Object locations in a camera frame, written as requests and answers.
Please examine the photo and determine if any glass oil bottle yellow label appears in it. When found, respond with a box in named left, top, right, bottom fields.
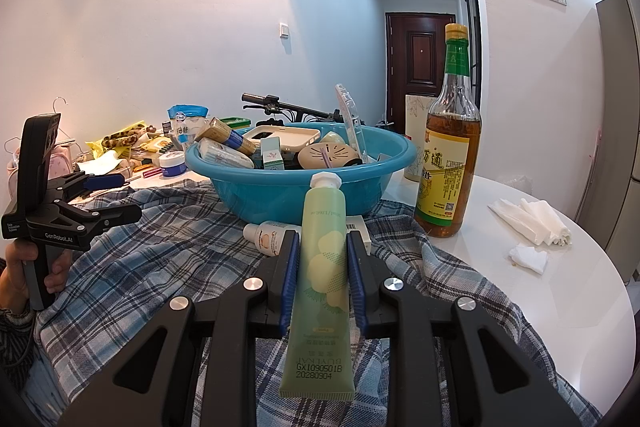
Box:
left=414, top=24, right=483, bottom=239

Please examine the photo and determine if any white wipes packet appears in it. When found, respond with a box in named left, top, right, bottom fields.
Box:
left=197, top=139, right=256, bottom=170

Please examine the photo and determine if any small crumpled white tissue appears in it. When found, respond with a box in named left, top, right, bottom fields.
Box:
left=508, top=243, right=549, bottom=277

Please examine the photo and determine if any white phone case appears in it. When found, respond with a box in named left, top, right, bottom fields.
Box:
left=241, top=125, right=321, bottom=153

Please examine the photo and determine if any white floral paper bag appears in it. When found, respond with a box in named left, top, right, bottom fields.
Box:
left=404, top=93, right=436, bottom=182

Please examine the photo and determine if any white paper sheet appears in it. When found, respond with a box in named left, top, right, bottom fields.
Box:
left=77, top=157, right=125, bottom=176

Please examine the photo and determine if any blue plastic basin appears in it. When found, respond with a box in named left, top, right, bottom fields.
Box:
left=185, top=123, right=417, bottom=226

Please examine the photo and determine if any wire clothes hanger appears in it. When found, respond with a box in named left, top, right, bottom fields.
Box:
left=2, top=97, right=76, bottom=154

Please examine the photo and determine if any clear plastic case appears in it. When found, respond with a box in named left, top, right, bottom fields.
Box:
left=335, top=83, right=371, bottom=166

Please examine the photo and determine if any blue white cream jar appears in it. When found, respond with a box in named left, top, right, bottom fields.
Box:
left=159, top=152, right=187, bottom=178

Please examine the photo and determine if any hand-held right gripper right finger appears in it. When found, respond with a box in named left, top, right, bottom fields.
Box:
left=346, top=231, right=583, bottom=427

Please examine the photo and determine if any green hand cream tube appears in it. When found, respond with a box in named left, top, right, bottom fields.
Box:
left=278, top=172, right=357, bottom=403

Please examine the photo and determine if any leopard print pouch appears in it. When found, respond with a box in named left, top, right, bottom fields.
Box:
left=100, top=124, right=149, bottom=148

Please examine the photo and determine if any blue plaid cloth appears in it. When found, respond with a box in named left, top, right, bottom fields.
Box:
left=25, top=179, right=601, bottom=427

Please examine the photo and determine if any black bicycle handlebar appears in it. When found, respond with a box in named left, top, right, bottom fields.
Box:
left=241, top=93, right=346, bottom=124

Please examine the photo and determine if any brown entrance door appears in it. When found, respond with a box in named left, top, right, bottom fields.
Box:
left=385, top=12, right=457, bottom=128

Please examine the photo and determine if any cream cat face gadget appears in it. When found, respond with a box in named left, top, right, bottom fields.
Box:
left=300, top=132, right=364, bottom=170

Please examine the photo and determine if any folded white tissue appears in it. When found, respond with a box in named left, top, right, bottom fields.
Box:
left=487, top=198, right=572, bottom=248

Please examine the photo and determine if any yellow snack packet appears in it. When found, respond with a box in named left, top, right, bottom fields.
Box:
left=86, top=139, right=119, bottom=158

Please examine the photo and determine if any dark framed glass door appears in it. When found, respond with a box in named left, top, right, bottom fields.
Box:
left=461, top=0, right=484, bottom=81

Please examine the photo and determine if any white barcode box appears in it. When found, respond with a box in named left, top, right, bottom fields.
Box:
left=345, top=214, right=372, bottom=256

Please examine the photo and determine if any person's left forearm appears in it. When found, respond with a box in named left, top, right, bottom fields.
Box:
left=0, top=304, right=39, bottom=391

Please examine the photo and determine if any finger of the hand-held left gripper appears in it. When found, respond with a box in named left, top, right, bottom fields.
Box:
left=54, top=201, right=143, bottom=236
left=65, top=173, right=126, bottom=196

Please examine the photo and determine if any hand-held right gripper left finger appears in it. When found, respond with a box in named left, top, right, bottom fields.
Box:
left=57, top=229, right=301, bottom=427

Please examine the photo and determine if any yellow and blue box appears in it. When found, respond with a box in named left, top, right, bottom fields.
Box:
left=195, top=117, right=257, bottom=157

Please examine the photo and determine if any grey refrigerator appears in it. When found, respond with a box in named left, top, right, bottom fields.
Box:
left=595, top=0, right=640, bottom=284

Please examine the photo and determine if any blue white sugar bag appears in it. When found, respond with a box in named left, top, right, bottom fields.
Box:
left=167, top=104, right=210, bottom=148

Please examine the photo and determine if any pink bag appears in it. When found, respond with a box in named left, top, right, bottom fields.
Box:
left=7, top=142, right=76, bottom=193

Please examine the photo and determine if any small teal flower-print box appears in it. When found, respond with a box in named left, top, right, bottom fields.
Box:
left=260, top=139, right=286, bottom=172

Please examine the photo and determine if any small white bottle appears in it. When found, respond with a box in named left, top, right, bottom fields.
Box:
left=243, top=221, right=301, bottom=258

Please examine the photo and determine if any person's left hand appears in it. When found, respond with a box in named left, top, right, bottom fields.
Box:
left=0, top=237, right=74, bottom=316

